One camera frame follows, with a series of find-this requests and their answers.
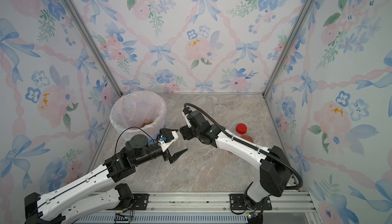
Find red jar lid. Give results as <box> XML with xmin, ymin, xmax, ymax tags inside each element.
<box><xmin>235</xmin><ymin>123</ymin><xmax>248</xmax><ymax>135</ymax></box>

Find clear jar with peanuts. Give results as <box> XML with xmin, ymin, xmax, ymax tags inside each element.
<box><xmin>206</xmin><ymin>96</ymin><xmax>218</xmax><ymax>105</ymax></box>

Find orange jar lid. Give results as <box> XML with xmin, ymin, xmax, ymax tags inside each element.
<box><xmin>241</xmin><ymin>135</ymin><xmax>254</xmax><ymax>143</ymax></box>

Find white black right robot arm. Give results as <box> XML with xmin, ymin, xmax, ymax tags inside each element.
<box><xmin>180</xmin><ymin>109</ymin><xmax>292</xmax><ymax>203</ymax></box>

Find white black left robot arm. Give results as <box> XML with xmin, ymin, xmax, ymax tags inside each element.
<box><xmin>24</xmin><ymin>128</ymin><xmax>185</xmax><ymax>224</ymax></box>

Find metal mesh trash bin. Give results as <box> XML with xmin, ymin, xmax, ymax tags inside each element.
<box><xmin>132</xmin><ymin>134</ymin><xmax>162</xmax><ymax>148</ymax></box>

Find pink trash bag liner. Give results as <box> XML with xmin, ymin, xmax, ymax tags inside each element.
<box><xmin>109</xmin><ymin>91</ymin><xmax>167</xmax><ymax>141</ymax></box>

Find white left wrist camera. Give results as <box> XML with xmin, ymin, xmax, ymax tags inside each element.
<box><xmin>159</xmin><ymin>133</ymin><xmax>179</xmax><ymax>152</ymax></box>

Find black corrugated cable conduit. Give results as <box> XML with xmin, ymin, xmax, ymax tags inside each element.
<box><xmin>183</xmin><ymin>102</ymin><xmax>304</xmax><ymax>190</ymax></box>

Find thin black left cable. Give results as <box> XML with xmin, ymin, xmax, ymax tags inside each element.
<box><xmin>114</xmin><ymin>126</ymin><xmax>160</xmax><ymax>156</ymax></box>

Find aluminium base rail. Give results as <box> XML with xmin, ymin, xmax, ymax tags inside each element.
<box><xmin>78</xmin><ymin>191</ymin><xmax>321</xmax><ymax>224</ymax></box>

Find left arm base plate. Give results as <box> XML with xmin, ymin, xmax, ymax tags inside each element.
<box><xmin>115</xmin><ymin>193</ymin><xmax>150</xmax><ymax>211</ymax></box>

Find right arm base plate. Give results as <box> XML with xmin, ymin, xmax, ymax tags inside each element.
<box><xmin>229</xmin><ymin>193</ymin><xmax>272</xmax><ymax>211</ymax></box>

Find aluminium corner post left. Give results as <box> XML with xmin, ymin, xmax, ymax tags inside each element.
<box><xmin>61</xmin><ymin>0</ymin><xmax>123</xmax><ymax>97</ymax></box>

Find aluminium corner post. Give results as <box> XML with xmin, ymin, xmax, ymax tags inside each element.
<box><xmin>263</xmin><ymin>0</ymin><xmax>316</xmax><ymax>99</ymax></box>
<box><xmin>61</xmin><ymin>0</ymin><xmax>123</xmax><ymax>97</ymax></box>

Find aluminium corner post right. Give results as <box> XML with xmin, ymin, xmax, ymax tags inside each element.
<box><xmin>263</xmin><ymin>0</ymin><xmax>316</xmax><ymax>99</ymax></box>

